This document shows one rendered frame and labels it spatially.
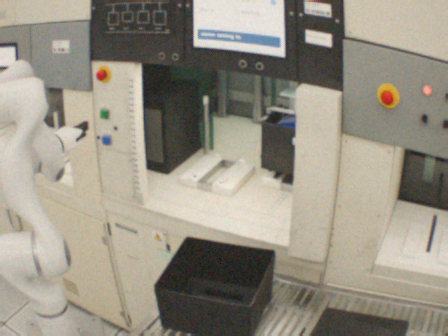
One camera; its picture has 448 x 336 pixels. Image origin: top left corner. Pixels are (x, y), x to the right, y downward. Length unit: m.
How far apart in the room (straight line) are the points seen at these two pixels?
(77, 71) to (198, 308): 0.95
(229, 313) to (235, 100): 1.43
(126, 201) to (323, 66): 0.92
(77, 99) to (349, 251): 1.09
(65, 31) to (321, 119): 0.98
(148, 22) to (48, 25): 0.50
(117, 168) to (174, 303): 0.66
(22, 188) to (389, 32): 1.00
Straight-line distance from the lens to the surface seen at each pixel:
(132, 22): 1.65
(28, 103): 1.12
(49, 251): 1.19
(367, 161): 1.45
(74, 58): 1.85
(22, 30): 2.08
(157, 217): 1.87
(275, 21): 1.41
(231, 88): 2.58
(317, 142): 1.41
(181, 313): 1.44
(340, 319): 1.41
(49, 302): 1.30
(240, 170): 2.03
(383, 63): 1.33
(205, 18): 1.50
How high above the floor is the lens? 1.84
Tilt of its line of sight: 27 degrees down
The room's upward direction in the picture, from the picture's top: 1 degrees counter-clockwise
